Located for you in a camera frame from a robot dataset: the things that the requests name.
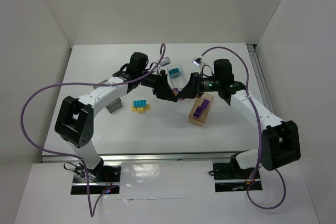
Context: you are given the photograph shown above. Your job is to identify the yellow lego pieces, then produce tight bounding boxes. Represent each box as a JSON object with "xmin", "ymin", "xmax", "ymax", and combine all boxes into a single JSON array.
[{"xmin": 131, "ymin": 104, "xmax": 151, "ymax": 113}]

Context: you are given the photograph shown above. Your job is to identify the clear plastic container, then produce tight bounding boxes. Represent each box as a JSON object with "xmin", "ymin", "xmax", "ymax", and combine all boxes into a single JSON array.
[{"xmin": 166, "ymin": 63, "xmax": 190, "ymax": 91}]

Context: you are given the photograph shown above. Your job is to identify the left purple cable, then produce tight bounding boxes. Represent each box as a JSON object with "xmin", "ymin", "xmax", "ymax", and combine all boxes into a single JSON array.
[{"xmin": 20, "ymin": 42, "xmax": 166, "ymax": 217}]

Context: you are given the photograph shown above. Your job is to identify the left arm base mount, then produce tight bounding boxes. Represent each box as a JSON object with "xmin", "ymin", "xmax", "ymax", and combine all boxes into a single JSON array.
[{"xmin": 63, "ymin": 162, "xmax": 121, "ymax": 195}]

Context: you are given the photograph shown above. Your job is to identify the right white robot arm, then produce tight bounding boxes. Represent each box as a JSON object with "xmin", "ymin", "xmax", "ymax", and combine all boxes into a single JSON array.
[{"xmin": 177, "ymin": 59, "xmax": 301, "ymax": 171}]

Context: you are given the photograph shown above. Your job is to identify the purple lego brick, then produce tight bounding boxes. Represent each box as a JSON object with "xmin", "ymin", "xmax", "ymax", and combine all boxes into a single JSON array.
[{"xmin": 200, "ymin": 99, "xmax": 210, "ymax": 110}]

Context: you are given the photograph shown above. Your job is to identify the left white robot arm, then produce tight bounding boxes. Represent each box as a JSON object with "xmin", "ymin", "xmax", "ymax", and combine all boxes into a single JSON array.
[{"xmin": 55, "ymin": 52, "xmax": 177, "ymax": 176}]

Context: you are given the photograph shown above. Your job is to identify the aluminium rail right side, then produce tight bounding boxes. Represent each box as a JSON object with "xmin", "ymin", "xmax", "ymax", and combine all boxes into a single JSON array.
[{"xmin": 246, "ymin": 44, "xmax": 288, "ymax": 158}]

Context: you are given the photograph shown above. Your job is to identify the aluminium rail front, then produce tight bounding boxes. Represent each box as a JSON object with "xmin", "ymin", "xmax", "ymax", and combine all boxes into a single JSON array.
[{"xmin": 40, "ymin": 151, "xmax": 237, "ymax": 162}]

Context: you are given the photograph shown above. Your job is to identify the teal lego brick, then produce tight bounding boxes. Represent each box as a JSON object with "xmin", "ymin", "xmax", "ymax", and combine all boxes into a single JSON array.
[
  {"xmin": 133, "ymin": 100, "xmax": 147, "ymax": 108},
  {"xmin": 169, "ymin": 68, "xmax": 181, "ymax": 79}
]

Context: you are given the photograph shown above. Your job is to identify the amber translucent container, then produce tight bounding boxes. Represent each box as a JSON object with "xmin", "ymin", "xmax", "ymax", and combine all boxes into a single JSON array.
[{"xmin": 188, "ymin": 93, "xmax": 214, "ymax": 127}]

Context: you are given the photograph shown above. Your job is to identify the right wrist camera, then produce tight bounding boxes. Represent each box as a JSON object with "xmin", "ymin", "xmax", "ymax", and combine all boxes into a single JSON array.
[{"xmin": 192, "ymin": 57, "xmax": 205, "ymax": 74}]

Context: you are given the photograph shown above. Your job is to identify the purple rounded printed lego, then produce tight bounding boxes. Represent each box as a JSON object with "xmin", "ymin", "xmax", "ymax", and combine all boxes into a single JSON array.
[{"xmin": 172, "ymin": 88, "xmax": 184, "ymax": 101}]

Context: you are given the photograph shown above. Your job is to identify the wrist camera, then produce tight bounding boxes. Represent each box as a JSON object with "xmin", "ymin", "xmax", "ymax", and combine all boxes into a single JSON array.
[
  {"xmin": 192, "ymin": 57, "xmax": 205, "ymax": 74},
  {"xmin": 157, "ymin": 57, "xmax": 171, "ymax": 72}
]

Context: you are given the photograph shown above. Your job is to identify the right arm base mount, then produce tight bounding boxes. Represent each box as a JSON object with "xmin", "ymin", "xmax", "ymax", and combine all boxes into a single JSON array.
[{"xmin": 208, "ymin": 163, "xmax": 263, "ymax": 193}]

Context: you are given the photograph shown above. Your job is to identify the purple curved lego piece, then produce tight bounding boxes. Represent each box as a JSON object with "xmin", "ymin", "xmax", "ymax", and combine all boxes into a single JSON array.
[{"xmin": 193, "ymin": 106, "xmax": 204, "ymax": 118}]

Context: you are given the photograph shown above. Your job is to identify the aluminium rail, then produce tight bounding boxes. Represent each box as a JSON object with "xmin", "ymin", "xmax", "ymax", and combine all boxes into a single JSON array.
[
  {"xmin": 246, "ymin": 44, "xmax": 288, "ymax": 158},
  {"xmin": 40, "ymin": 151, "xmax": 237, "ymax": 162}
]

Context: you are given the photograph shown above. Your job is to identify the grey translucent container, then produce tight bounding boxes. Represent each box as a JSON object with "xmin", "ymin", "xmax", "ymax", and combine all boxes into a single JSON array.
[{"xmin": 93, "ymin": 79, "xmax": 122, "ymax": 113}]

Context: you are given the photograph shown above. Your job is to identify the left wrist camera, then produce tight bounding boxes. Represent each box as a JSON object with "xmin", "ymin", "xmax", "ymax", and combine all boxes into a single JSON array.
[{"xmin": 157, "ymin": 57, "xmax": 171, "ymax": 72}]

